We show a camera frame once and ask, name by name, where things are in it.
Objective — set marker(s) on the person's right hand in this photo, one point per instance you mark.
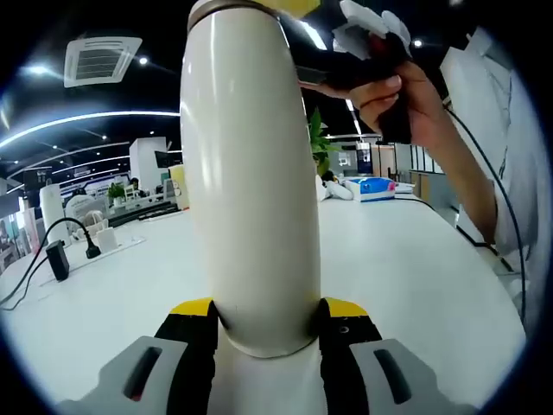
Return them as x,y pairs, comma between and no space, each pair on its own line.
425,104

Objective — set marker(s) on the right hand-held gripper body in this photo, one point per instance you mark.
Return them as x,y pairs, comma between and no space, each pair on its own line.
399,116

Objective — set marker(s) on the pillar mounted monitor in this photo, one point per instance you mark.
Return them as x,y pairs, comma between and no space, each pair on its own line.
162,159

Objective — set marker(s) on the large green potted plant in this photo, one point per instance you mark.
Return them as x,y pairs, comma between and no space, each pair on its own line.
322,142

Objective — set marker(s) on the black framed glass partition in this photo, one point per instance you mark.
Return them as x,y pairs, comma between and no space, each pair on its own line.
425,160

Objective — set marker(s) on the white plush toy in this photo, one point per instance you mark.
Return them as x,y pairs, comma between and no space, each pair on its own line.
341,188

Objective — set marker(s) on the black flat case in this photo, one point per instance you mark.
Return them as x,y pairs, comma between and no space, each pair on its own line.
142,214

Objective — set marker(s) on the black power adapter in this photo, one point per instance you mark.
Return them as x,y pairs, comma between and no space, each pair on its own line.
57,261

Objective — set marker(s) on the yellow drink cup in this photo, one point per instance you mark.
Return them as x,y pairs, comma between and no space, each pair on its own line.
178,188

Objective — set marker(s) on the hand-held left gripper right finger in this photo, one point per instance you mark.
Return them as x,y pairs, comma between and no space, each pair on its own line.
345,359

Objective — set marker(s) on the ceiling air conditioner vent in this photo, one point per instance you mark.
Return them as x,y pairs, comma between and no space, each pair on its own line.
101,62

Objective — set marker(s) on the small potted plant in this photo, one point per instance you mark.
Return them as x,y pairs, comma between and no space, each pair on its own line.
116,192

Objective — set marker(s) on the blue tissue pack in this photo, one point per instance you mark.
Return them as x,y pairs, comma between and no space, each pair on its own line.
371,190

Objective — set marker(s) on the white charger cube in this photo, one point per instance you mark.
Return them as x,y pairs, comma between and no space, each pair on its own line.
106,238

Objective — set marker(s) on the white water cup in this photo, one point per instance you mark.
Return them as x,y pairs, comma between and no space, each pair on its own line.
250,173

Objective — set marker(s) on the white power strip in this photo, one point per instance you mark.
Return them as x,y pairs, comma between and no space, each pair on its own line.
129,242

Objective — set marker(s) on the white ceiling light strip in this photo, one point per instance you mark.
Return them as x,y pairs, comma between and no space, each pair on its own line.
86,117

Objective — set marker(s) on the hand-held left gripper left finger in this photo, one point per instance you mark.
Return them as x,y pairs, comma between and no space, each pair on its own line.
190,354

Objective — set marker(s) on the white cylinder appliance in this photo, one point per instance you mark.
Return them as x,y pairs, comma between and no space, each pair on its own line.
49,212

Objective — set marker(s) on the white table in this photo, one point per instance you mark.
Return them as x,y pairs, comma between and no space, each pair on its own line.
389,276

